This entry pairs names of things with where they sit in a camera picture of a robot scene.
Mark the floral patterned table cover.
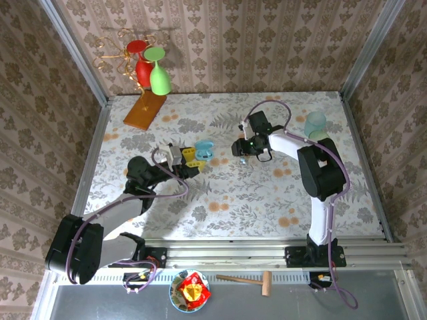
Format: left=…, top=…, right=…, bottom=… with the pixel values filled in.
left=85, top=91, right=384, bottom=241

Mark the white slotted cable duct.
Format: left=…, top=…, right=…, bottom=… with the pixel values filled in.
left=53, top=269, right=403, bottom=286

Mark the green wine glass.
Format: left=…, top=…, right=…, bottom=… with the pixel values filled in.
left=143, top=46, right=173, bottom=97

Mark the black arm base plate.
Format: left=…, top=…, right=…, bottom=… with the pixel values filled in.
left=285, top=245, right=347, bottom=268
left=108, top=247, right=167, bottom=269

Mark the red and yellow snack packet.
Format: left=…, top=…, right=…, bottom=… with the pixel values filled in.
left=176, top=271, right=211, bottom=309

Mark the grey metal base panel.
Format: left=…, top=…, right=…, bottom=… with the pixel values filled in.
left=49, top=271, right=413, bottom=320

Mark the aluminium mounting rail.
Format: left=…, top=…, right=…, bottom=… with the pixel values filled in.
left=46, top=235, right=412, bottom=271

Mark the aluminium frame post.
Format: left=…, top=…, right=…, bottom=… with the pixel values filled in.
left=339, top=0, right=407, bottom=101

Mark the aluminium side rail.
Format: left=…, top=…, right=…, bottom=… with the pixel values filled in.
left=62, top=96, right=113, bottom=241
left=337, top=93, right=395, bottom=243

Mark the black power connector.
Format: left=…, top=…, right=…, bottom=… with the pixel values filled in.
left=308, top=271, right=334, bottom=290
left=122, top=271, right=151, bottom=287

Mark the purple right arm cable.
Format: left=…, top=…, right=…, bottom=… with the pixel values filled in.
left=246, top=99, right=360, bottom=309

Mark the gold wire glass rack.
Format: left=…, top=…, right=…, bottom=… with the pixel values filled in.
left=93, top=28, right=167, bottom=131

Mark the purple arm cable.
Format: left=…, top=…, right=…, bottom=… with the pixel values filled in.
left=65, top=146, right=190, bottom=295
left=246, top=99, right=360, bottom=309

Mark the clear acrylic pole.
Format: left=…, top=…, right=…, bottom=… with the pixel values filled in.
left=37, top=0, right=110, bottom=107

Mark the small blue cup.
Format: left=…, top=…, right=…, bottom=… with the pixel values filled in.
left=193, top=139, right=216, bottom=163

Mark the red wine glass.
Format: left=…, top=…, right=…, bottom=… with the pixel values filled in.
left=125, top=39, right=155, bottom=87

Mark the patterned bowl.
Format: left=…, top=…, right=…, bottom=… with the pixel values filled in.
left=168, top=269, right=211, bottom=313

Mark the wooden mallet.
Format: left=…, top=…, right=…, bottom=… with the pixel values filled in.
left=216, top=270, right=274, bottom=297

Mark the blue translucent cup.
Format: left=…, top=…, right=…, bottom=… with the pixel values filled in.
left=304, top=111, right=327, bottom=136

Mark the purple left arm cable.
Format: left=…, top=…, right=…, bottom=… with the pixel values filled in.
left=65, top=146, right=190, bottom=295

